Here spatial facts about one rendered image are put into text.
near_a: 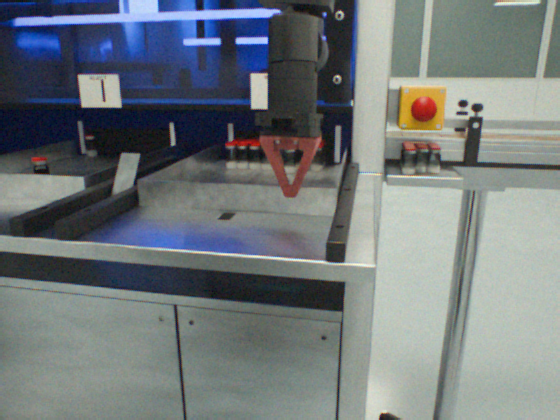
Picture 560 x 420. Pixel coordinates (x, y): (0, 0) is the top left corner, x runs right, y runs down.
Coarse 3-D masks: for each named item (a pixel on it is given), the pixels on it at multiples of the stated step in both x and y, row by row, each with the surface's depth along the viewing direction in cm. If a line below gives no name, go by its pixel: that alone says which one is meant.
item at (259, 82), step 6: (252, 78) 76; (258, 78) 76; (264, 78) 76; (252, 84) 77; (258, 84) 76; (264, 84) 76; (252, 90) 77; (258, 90) 77; (264, 90) 76; (252, 96) 77; (258, 96) 77; (264, 96) 77; (252, 102) 77; (258, 102) 77; (264, 102) 77; (264, 108) 77
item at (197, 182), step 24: (216, 144) 87; (168, 168) 65; (192, 168) 75; (216, 168) 81; (336, 168) 81; (144, 192) 57; (168, 192) 57; (192, 192) 56; (216, 192) 56; (240, 192) 55; (264, 192) 54; (312, 192) 53; (336, 192) 53
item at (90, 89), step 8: (80, 80) 83; (88, 80) 82; (96, 80) 82; (104, 80) 82; (112, 80) 81; (80, 88) 83; (88, 88) 83; (96, 88) 83; (112, 88) 82; (80, 96) 84; (88, 96) 83; (96, 96) 83; (112, 96) 82; (88, 104) 84; (96, 104) 83; (104, 104) 83; (112, 104) 83; (120, 104) 83
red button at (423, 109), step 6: (426, 96) 70; (414, 102) 70; (420, 102) 69; (426, 102) 69; (432, 102) 69; (414, 108) 69; (420, 108) 69; (426, 108) 69; (432, 108) 69; (414, 114) 70; (420, 114) 69; (426, 114) 69; (432, 114) 69; (420, 120) 70; (426, 120) 70
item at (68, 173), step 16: (64, 144) 92; (0, 160) 76; (16, 160) 80; (48, 160) 88; (64, 160) 89; (80, 160) 89; (96, 160) 89; (112, 160) 89; (144, 160) 75; (0, 176) 62; (16, 176) 61; (32, 176) 61; (48, 176) 60; (64, 176) 60; (80, 176) 59; (96, 176) 62; (112, 176) 66; (0, 192) 62; (16, 192) 62; (32, 192) 61; (48, 192) 61; (64, 192) 60
